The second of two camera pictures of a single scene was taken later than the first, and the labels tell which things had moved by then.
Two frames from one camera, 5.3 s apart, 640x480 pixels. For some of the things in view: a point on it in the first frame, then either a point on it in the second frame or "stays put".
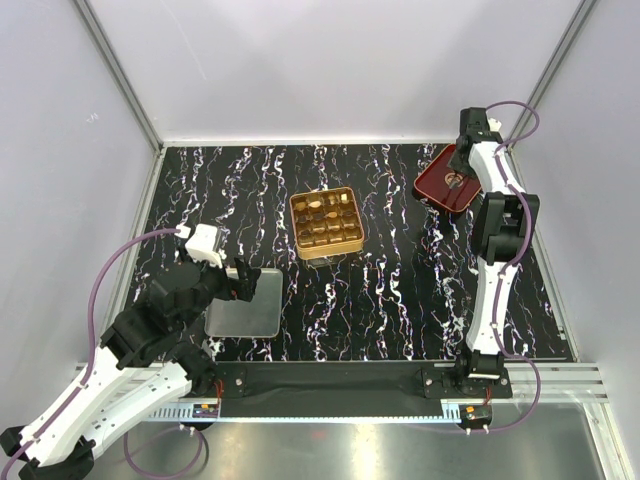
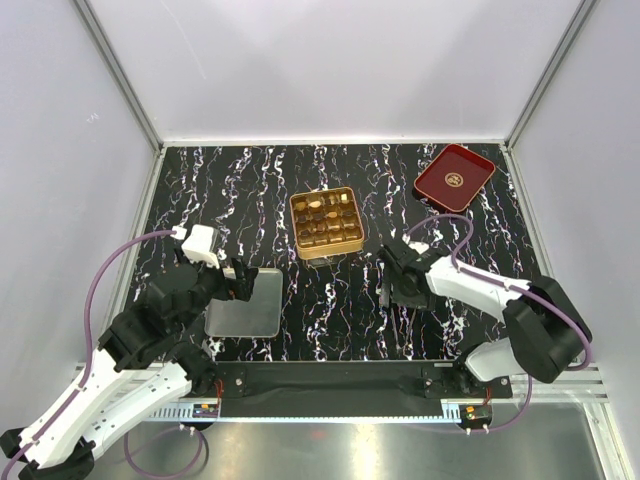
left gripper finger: [241, 267] stays put
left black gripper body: [234, 289] stays put
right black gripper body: [457, 164] to [401, 293]
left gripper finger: [252, 276] stays put
